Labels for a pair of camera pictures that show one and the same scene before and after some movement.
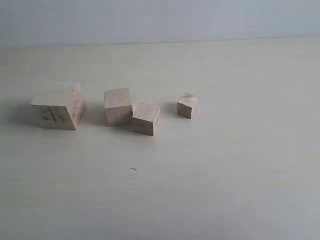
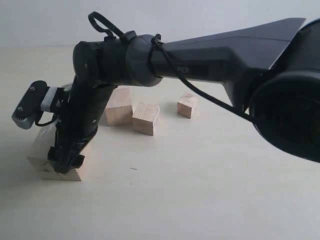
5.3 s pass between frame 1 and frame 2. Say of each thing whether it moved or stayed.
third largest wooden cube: stayed
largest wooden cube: moved
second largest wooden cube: stayed
